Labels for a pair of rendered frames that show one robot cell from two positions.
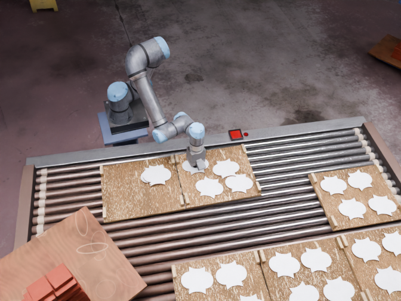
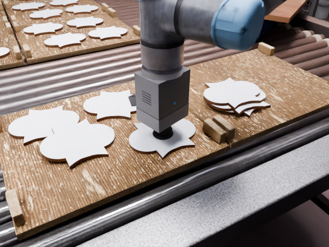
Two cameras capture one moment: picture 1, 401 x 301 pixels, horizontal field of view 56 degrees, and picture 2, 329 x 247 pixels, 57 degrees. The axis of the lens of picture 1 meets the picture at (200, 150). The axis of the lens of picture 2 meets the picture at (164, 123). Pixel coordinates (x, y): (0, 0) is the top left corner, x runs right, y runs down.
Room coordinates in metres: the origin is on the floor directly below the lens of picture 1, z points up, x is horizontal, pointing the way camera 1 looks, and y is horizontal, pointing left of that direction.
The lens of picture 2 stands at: (1.76, -0.10, 1.33)
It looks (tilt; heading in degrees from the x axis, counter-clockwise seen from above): 36 degrees down; 165
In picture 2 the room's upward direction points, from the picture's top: straight up
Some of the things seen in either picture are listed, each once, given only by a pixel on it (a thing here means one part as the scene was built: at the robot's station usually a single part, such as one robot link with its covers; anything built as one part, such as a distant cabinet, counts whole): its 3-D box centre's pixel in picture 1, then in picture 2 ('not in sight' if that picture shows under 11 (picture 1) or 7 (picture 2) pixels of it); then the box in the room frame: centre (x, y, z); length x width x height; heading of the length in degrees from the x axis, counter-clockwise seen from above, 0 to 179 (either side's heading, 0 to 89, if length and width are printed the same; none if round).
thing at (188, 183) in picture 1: (216, 175); (104, 134); (1.23, -0.10, 0.93); 0.41 x 0.35 x 0.02; 106
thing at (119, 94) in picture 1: (119, 95); not in sight; (1.63, 0.49, 1.10); 0.13 x 0.12 x 0.14; 131
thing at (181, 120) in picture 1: (182, 123); (224, 15); (1.34, 0.10, 1.20); 0.11 x 0.11 x 0.08; 41
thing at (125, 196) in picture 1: (141, 187); (247, 86); (1.11, 0.30, 0.93); 0.41 x 0.35 x 0.02; 105
